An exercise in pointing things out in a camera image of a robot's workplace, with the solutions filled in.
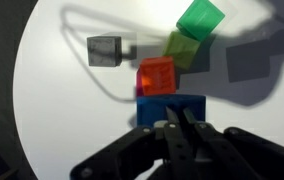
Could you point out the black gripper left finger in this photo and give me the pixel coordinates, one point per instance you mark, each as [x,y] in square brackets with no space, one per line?
[138,153]

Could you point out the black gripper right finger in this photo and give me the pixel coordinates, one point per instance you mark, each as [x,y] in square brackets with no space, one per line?
[248,153]

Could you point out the blue block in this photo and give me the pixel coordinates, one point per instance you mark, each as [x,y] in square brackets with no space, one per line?
[152,110]

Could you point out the orange block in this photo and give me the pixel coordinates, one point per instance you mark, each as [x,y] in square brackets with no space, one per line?
[158,76]

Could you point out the grey block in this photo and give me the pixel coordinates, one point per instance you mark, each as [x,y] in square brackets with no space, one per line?
[102,51]

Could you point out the yellow-green block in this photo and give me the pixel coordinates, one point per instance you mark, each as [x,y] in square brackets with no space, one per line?
[181,50]

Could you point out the green block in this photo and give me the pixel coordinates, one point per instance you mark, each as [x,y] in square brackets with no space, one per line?
[200,18]

